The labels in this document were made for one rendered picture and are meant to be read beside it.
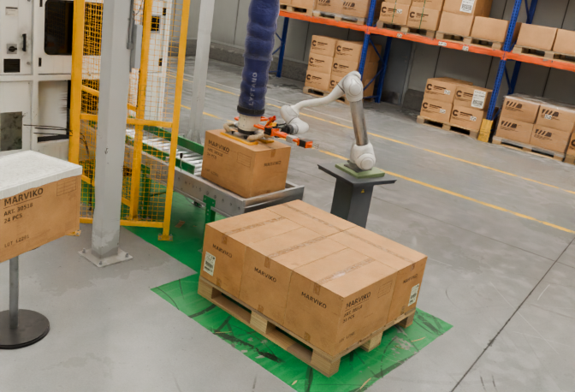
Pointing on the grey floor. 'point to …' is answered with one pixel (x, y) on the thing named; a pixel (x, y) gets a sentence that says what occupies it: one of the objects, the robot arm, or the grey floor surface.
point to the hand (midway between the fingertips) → (272, 131)
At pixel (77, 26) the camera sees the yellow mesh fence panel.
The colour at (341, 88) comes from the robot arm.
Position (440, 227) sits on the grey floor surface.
